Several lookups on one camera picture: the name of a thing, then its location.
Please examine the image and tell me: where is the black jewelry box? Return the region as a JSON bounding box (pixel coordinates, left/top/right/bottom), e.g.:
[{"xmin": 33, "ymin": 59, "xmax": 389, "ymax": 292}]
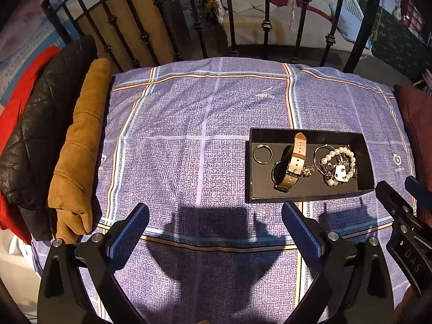
[{"xmin": 248, "ymin": 127, "xmax": 376, "ymax": 204}]

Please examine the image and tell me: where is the red cloth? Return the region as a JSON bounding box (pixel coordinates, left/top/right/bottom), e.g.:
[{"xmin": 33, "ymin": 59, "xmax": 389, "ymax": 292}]
[{"xmin": 0, "ymin": 45, "xmax": 62, "ymax": 245}]

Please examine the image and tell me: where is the white pearl bracelet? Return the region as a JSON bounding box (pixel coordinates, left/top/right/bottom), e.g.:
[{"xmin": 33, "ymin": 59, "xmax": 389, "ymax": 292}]
[{"xmin": 319, "ymin": 145, "xmax": 358, "ymax": 187}]

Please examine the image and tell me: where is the brown wooden panel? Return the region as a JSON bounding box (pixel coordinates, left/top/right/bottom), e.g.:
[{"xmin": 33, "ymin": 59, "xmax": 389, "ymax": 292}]
[{"xmin": 76, "ymin": 0, "xmax": 178, "ymax": 72}]

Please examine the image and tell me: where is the red wooden cabinet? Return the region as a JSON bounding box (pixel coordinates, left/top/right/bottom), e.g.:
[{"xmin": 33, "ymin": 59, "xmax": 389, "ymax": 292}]
[{"xmin": 401, "ymin": 0, "xmax": 428, "ymax": 32}]

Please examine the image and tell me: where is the silver bangle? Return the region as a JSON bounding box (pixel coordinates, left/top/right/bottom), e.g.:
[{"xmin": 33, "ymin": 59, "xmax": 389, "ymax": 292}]
[{"xmin": 313, "ymin": 144, "xmax": 335, "ymax": 177}]

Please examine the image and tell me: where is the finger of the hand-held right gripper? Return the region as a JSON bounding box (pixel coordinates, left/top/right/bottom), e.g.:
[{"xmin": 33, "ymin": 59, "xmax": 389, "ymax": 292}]
[
  {"xmin": 376, "ymin": 180, "xmax": 414, "ymax": 221},
  {"xmin": 404, "ymin": 175, "xmax": 432, "ymax": 210}
]

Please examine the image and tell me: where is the blue plaid blanket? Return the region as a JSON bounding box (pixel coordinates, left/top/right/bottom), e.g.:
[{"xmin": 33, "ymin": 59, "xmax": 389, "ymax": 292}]
[{"xmin": 32, "ymin": 57, "xmax": 419, "ymax": 324}]

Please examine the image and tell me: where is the knotted rope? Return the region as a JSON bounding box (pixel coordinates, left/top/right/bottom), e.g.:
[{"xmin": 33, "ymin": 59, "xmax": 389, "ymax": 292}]
[{"xmin": 205, "ymin": 0, "xmax": 226, "ymax": 25}]

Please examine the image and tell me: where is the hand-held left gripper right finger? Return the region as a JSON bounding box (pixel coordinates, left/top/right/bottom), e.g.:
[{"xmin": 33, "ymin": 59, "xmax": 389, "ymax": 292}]
[{"xmin": 282, "ymin": 201, "xmax": 395, "ymax": 324}]

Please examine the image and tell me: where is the beige strap wristwatch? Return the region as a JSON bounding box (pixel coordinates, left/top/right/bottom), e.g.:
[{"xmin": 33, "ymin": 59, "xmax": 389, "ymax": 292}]
[{"xmin": 272, "ymin": 132, "xmax": 307, "ymax": 193}]

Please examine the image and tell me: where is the white background bed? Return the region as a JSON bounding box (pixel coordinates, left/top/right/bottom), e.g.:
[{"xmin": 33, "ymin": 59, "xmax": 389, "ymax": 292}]
[{"xmin": 216, "ymin": 0, "xmax": 370, "ymax": 56}]

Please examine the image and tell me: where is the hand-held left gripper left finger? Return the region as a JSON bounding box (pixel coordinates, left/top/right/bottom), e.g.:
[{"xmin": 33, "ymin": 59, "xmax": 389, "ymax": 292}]
[{"xmin": 39, "ymin": 203, "xmax": 151, "ymax": 324}]

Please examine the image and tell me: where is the thin silver hoop ring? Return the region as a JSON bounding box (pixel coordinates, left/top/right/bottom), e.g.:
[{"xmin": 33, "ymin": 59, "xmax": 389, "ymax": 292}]
[{"xmin": 253, "ymin": 144, "xmax": 272, "ymax": 164}]

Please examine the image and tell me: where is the brown suede cloth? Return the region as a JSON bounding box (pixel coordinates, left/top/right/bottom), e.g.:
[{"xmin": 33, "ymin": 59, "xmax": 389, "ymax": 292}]
[{"xmin": 47, "ymin": 57, "xmax": 113, "ymax": 242}]

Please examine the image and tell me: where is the black iron bed frame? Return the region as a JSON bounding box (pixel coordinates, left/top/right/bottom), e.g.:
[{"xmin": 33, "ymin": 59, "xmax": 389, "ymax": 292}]
[{"xmin": 40, "ymin": 0, "xmax": 389, "ymax": 75}]

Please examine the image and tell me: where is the black quilted leather jacket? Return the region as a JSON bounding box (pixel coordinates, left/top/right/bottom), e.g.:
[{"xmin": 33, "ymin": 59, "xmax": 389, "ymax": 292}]
[{"xmin": 0, "ymin": 35, "xmax": 98, "ymax": 241}]

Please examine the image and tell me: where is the green patterned cloth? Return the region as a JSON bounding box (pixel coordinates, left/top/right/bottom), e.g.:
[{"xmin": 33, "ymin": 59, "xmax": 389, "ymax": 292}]
[{"xmin": 369, "ymin": 3, "xmax": 432, "ymax": 82}]

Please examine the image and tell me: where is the dark red cushion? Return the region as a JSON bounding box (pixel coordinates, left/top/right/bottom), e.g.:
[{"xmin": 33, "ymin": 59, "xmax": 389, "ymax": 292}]
[{"xmin": 393, "ymin": 84, "xmax": 432, "ymax": 196}]

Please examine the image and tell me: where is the hanging tassel cord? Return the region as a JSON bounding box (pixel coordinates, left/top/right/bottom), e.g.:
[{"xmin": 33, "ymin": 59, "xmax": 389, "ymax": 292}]
[{"xmin": 288, "ymin": 0, "xmax": 300, "ymax": 33}]

